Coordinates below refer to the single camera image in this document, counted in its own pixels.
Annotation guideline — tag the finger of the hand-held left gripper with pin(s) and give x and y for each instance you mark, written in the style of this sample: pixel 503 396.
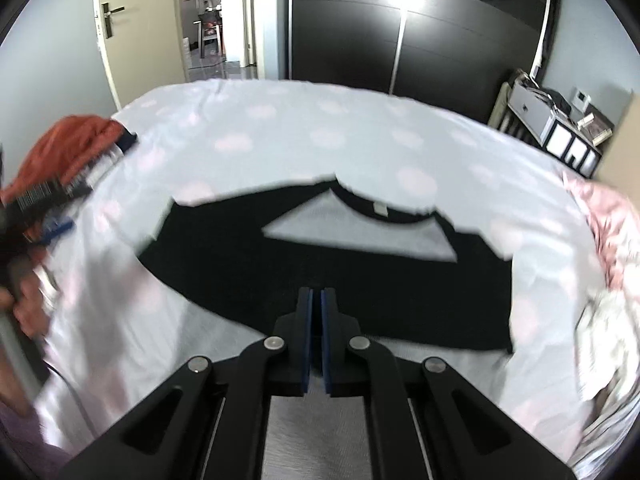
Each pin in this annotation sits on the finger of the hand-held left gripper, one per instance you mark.
pixel 56 229

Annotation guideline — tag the orange fleece garment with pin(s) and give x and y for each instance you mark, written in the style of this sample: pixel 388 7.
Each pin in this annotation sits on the orange fleece garment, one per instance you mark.
pixel 60 145

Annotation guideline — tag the person's left hand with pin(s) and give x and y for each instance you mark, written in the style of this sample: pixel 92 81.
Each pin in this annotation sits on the person's left hand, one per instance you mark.
pixel 32 305

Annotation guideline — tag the dark wardrobe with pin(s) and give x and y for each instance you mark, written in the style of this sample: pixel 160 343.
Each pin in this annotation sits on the dark wardrobe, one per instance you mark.
pixel 350 35

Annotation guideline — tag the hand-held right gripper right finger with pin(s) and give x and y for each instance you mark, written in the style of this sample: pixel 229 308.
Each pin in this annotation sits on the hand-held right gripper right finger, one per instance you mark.
pixel 328 340

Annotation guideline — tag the white crumpled cloth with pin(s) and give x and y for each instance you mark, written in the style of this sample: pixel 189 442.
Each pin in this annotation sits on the white crumpled cloth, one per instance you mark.
pixel 605 340

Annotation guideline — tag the grey patterned garment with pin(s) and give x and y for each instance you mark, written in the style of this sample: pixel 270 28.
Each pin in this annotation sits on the grey patterned garment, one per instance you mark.
pixel 100 167

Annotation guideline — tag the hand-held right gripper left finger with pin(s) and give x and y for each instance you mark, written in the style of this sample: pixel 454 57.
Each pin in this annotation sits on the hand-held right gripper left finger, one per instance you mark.
pixel 306 340

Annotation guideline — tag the white shelf cabinet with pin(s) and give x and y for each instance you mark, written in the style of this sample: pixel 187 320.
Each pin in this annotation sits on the white shelf cabinet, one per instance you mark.
pixel 530 105

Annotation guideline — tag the bed with pink-dotted sheet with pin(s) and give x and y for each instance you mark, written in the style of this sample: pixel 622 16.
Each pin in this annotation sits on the bed with pink-dotted sheet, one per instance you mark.
pixel 350 125

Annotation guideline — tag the hallway chair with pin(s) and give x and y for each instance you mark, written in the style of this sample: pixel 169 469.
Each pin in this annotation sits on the hallway chair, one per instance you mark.
pixel 209 35

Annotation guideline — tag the pink crumpled cloth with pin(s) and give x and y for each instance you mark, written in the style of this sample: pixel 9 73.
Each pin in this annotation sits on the pink crumpled cloth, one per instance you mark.
pixel 610 220

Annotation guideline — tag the book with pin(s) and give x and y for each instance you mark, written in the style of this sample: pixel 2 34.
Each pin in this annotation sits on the book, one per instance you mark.
pixel 595 127

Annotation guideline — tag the black t-shirt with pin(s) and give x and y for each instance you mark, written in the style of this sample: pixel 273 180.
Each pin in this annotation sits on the black t-shirt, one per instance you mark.
pixel 225 260

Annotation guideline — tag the dark navy garment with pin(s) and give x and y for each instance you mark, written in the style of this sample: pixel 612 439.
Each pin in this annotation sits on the dark navy garment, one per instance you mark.
pixel 126 141

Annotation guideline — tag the beige room door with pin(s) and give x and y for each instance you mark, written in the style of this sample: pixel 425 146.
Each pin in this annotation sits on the beige room door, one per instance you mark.
pixel 145 35

